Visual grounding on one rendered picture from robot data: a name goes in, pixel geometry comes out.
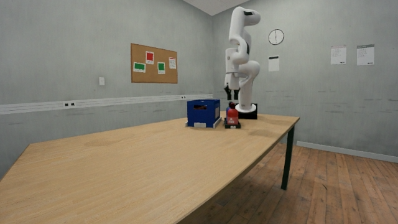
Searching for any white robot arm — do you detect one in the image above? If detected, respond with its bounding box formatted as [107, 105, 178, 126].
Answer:
[226, 7, 261, 113]

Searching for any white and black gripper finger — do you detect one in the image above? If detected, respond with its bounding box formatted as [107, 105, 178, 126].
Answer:
[224, 83, 231, 100]
[234, 87, 240, 100]

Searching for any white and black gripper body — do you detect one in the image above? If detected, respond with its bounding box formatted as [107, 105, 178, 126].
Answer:
[224, 73, 239, 90]

